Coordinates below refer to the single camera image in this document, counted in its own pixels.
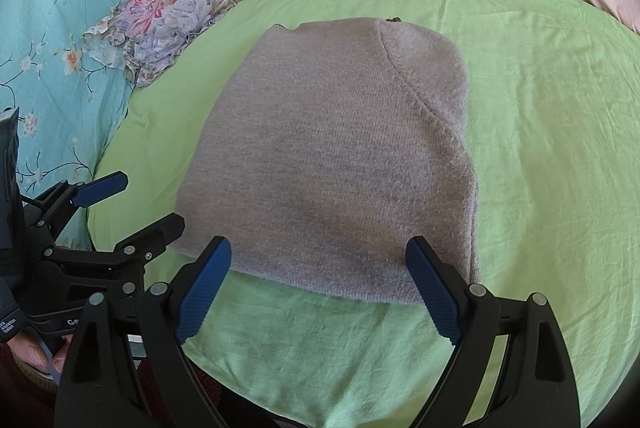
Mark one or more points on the person's left hand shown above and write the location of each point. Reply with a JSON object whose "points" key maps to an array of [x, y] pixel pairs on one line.
{"points": [[32, 350]]}

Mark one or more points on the floral ruffled pillow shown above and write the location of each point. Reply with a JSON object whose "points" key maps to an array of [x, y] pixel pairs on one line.
{"points": [[175, 8]]}

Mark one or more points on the grey knit sweater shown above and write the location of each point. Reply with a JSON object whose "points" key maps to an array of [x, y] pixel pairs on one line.
{"points": [[340, 158]]}

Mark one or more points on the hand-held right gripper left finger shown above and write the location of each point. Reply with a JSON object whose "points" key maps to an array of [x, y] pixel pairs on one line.
{"points": [[205, 293]]}

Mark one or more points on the teal floral bed sheet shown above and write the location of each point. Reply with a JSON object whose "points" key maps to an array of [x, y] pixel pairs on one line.
{"points": [[60, 8]]}

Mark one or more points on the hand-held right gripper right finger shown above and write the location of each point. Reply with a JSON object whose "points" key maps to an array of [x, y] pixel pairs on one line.
{"points": [[434, 290]]}

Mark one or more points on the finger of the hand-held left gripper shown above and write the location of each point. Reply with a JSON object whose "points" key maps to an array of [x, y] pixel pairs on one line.
{"points": [[100, 189], [155, 235]]}

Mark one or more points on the light green bed sheet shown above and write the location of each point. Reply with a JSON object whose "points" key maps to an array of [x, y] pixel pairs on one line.
{"points": [[540, 158]]}

